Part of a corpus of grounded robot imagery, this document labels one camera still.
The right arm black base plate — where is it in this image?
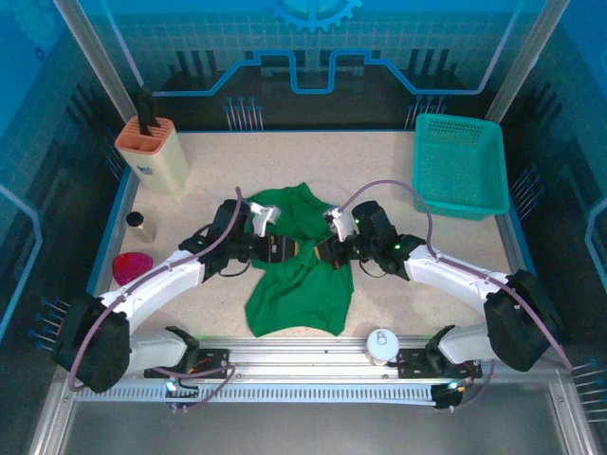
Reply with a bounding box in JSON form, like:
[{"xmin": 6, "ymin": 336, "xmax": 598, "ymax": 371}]
[{"xmin": 395, "ymin": 348, "xmax": 485, "ymax": 380}]

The aluminium table frame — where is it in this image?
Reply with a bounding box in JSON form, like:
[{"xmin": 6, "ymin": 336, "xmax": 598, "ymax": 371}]
[{"xmin": 28, "ymin": 334, "xmax": 603, "ymax": 455}]

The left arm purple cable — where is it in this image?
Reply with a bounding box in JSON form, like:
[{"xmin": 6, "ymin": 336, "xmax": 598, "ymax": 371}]
[{"xmin": 68, "ymin": 186, "xmax": 246, "ymax": 413}]

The aluminium upright post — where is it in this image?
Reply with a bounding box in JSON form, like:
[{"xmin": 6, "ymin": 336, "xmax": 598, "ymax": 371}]
[
  {"xmin": 51, "ymin": 0, "xmax": 143, "ymax": 125},
  {"xmin": 483, "ymin": 0, "xmax": 573, "ymax": 125}
]

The green t-shirt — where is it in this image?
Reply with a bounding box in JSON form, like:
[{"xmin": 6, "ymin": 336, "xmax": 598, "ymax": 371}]
[{"xmin": 244, "ymin": 182, "xmax": 356, "ymax": 338}]

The left gripper thin black cable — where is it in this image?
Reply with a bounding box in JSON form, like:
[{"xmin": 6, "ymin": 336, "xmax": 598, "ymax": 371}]
[{"xmin": 219, "ymin": 262, "xmax": 253, "ymax": 282}]

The right gripper thin black cable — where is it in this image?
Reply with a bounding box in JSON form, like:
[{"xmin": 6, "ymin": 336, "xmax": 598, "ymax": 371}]
[{"xmin": 358, "ymin": 259, "xmax": 386, "ymax": 282}]

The black knife handle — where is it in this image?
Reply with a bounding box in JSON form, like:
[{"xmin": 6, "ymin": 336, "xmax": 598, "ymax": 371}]
[{"xmin": 137, "ymin": 86, "xmax": 161, "ymax": 138}]

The white pull-tab can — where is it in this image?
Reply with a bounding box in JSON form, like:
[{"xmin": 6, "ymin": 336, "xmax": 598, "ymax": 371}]
[{"xmin": 366, "ymin": 328, "xmax": 400, "ymax": 367}]

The small bottle black cap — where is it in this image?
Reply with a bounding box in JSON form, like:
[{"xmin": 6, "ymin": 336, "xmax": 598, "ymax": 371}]
[{"xmin": 125, "ymin": 211, "xmax": 158, "ymax": 245}]

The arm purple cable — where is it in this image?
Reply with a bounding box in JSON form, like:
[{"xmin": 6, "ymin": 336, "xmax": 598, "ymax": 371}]
[
  {"xmin": 337, "ymin": 178, "xmax": 578, "ymax": 413},
  {"xmin": 68, "ymin": 186, "xmax": 246, "ymax": 413}
]

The left black electronics box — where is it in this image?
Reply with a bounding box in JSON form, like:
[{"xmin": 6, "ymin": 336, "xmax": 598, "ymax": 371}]
[{"xmin": 163, "ymin": 373, "xmax": 201, "ymax": 414}]

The white slotted cable duct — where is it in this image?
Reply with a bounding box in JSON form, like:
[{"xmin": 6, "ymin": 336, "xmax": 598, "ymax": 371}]
[{"xmin": 74, "ymin": 384, "xmax": 440, "ymax": 407}]

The black electronics box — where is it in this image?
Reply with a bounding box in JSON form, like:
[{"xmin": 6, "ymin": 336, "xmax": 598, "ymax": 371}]
[
  {"xmin": 163, "ymin": 373, "xmax": 201, "ymax": 414},
  {"xmin": 432, "ymin": 378, "xmax": 476, "ymax": 412}
]

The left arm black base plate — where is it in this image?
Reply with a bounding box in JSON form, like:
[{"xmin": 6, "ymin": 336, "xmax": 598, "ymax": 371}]
[{"xmin": 143, "ymin": 348, "xmax": 232, "ymax": 380}]

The right black electronics box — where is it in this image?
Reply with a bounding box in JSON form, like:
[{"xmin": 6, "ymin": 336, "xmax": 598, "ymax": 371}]
[{"xmin": 432, "ymin": 378, "xmax": 476, "ymax": 412}]

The beige knife block orange top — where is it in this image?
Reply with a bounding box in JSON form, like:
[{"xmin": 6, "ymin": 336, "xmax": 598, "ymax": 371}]
[{"xmin": 115, "ymin": 117, "xmax": 192, "ymax": 196}]

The teal plastic basket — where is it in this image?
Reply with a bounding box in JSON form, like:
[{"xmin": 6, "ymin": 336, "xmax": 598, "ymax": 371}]
[{"xmin": 411, "ymin": 112, "xmax": 511, "ymax": 223}]

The pink lidded cup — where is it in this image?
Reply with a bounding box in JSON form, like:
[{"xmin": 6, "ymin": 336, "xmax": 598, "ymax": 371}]
[{"xmin": 112, "ymin": 252, "xmax": 155, "ymax": 287}]

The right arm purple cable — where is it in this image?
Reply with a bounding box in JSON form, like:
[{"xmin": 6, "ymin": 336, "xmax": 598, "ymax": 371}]
[{"xmin": 337, "ymin": 178, "xmax": 578, "ymax": 413}]

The gripper thin black cable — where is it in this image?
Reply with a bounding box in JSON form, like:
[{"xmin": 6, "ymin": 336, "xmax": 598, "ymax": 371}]
[
  {"xmin": 358, "ymin": 259, "xmax": 386, "ymax": 282},
  {"xmin": 219, "ymin": 262, "xmax": 253, "ymax": 282}
]

